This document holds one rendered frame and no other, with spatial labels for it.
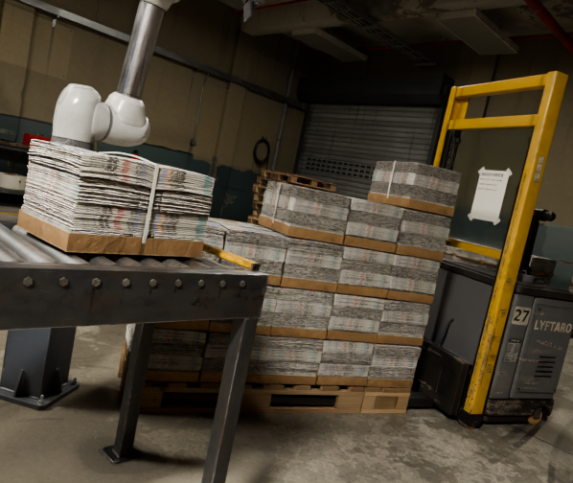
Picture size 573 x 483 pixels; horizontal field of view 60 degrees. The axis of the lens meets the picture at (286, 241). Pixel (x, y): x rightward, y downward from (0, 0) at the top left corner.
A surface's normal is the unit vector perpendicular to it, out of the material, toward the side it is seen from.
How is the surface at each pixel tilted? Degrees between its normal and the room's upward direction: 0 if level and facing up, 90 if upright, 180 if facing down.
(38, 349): 90
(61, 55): 90
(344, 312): 90
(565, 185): 90
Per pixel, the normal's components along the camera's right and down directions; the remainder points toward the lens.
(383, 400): 0.38, 0.18
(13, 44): 0.69, 0.22
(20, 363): -0.16, 0.07
